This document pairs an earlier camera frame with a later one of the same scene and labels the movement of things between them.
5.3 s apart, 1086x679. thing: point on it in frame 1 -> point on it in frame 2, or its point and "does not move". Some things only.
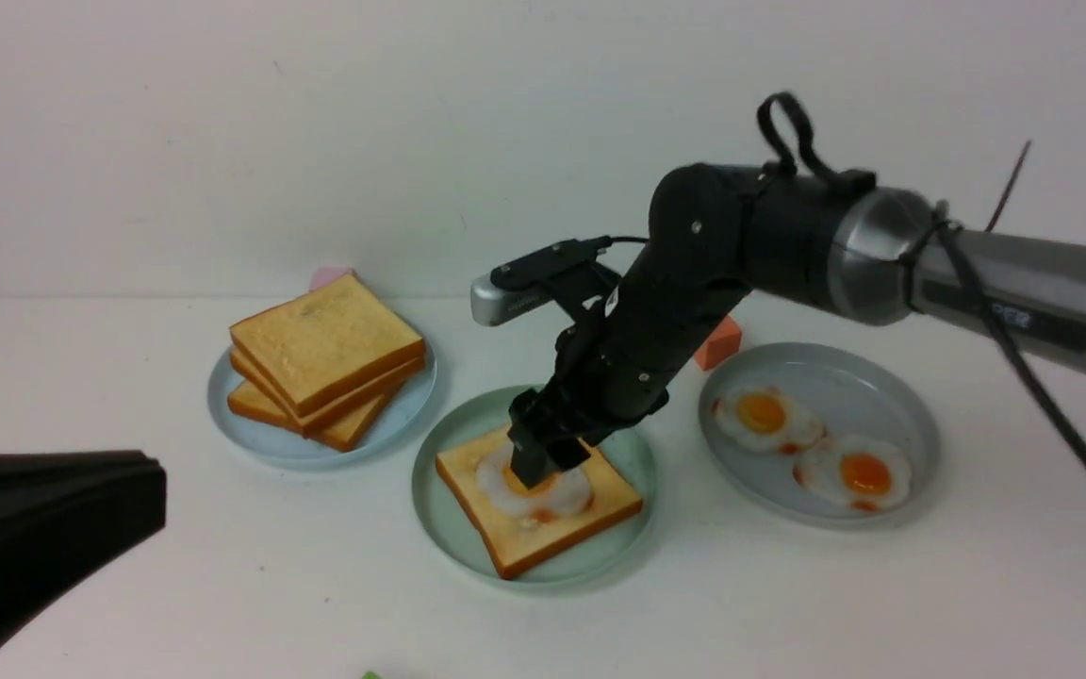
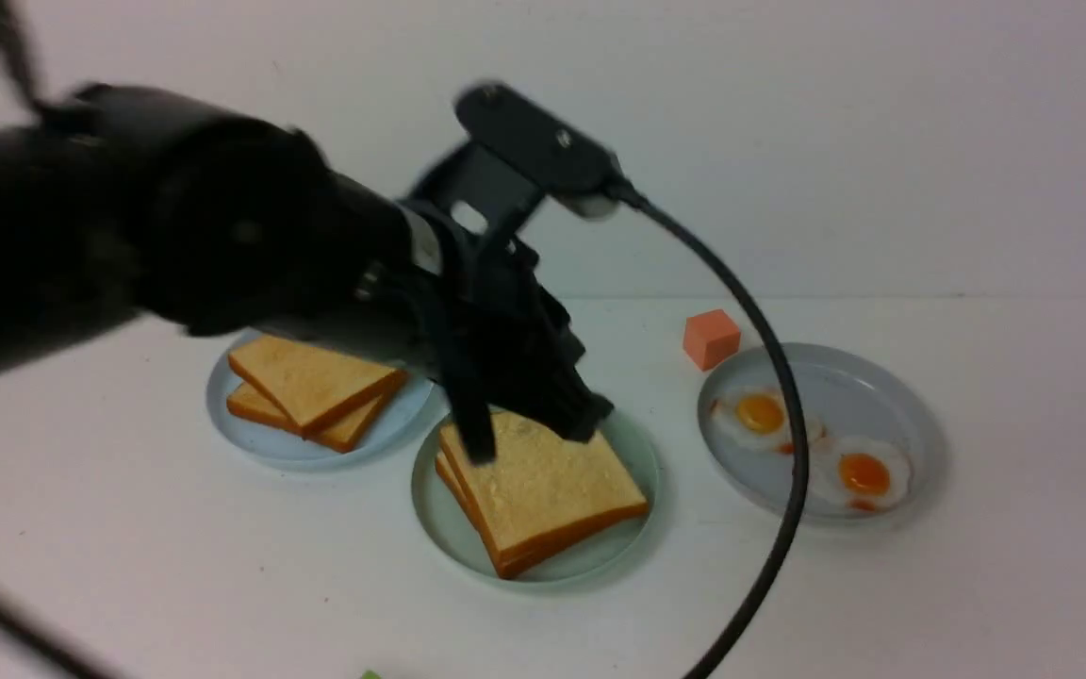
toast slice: (518, 525) does not move
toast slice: (329, 346) -> (540, 489)
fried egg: (765, 417) does not move
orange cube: (720, 346) does not move
